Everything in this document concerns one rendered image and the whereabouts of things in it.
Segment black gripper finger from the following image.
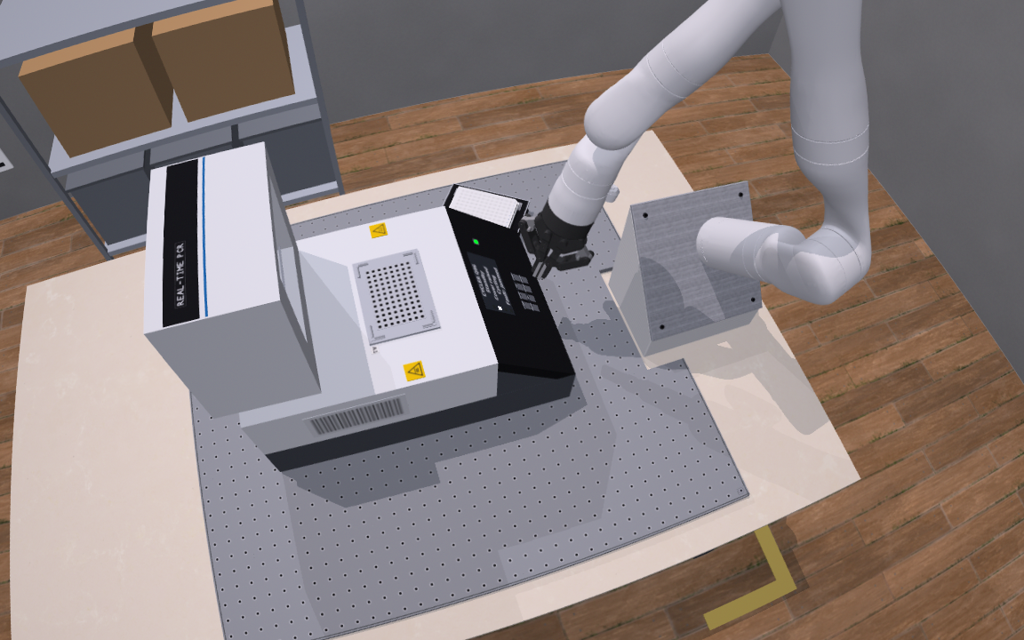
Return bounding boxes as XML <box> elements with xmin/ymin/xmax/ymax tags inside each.
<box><xmin>518</xmin><ymin>213</ymin><xmax>552</xmax><ymax>278</ymax></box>
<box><xmin>537</xmin><ymin>239</ymin><xmax>595</xmax><ymax>280</ymax></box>

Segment black rectangular frame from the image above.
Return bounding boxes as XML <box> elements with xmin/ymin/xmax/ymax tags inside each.
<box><xmin>443</xmin><ymin>183</ymin><xmax>530</xmax><ymax>236</ymax></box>

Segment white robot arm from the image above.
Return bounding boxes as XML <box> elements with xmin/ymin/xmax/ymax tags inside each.
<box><xmin>548</xmin><ymin>0</ymin><xmax>871</xmax><ymax>305</ymax></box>

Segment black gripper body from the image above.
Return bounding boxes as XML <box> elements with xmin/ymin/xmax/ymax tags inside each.
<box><xmin>534</xmin><ymin>200</ymin><xmax>594</xmax><ymax>254</ymax></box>

